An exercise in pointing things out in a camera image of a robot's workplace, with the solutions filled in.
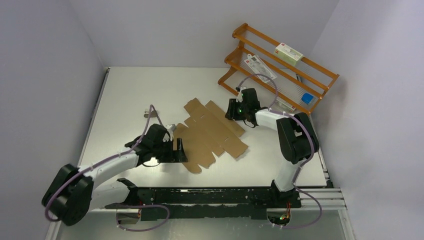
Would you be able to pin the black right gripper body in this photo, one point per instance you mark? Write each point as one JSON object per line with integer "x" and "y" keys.
{"x": 237, "y": 110}

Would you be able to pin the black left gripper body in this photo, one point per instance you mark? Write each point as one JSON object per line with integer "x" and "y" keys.
{"x": 163, "y": 151}

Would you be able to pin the brown cardboard box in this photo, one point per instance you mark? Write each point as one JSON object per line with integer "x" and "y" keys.
{"x": 207, "y": 134}

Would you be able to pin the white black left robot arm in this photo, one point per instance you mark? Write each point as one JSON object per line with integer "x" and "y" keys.
{"x": 75, "y": 191}

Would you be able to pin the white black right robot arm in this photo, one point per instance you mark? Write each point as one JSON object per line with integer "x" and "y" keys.
{"x": 296, "y": 137}

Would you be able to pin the white green small box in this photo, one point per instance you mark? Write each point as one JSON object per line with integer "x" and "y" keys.
{"x": 288, "y": 54}

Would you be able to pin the orange wooden rack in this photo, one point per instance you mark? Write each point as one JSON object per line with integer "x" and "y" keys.
{"x": 291, "y": 82}

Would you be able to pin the clear plastic blister package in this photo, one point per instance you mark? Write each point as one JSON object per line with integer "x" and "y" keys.
{"x": 256, "y": 64}

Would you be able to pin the blue small block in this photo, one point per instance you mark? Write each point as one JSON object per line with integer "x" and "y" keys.
{"x": 307, "y": 98}

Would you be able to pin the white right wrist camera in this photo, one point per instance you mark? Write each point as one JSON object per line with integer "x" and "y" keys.
{"x": 239, "y": 98}

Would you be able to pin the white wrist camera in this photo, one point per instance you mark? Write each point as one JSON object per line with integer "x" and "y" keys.
{"x": 239, "y": 98}
{"x": 169, "y": 135}

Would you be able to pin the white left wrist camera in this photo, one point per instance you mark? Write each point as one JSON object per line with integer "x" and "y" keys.
{"x": 169, "y": 135}

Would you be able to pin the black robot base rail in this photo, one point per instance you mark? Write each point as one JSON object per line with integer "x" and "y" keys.
{"x": 212, "y": 202}

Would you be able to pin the aluminium frame profile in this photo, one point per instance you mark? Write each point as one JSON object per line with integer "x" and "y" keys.
{"x": 330, "y": 199}

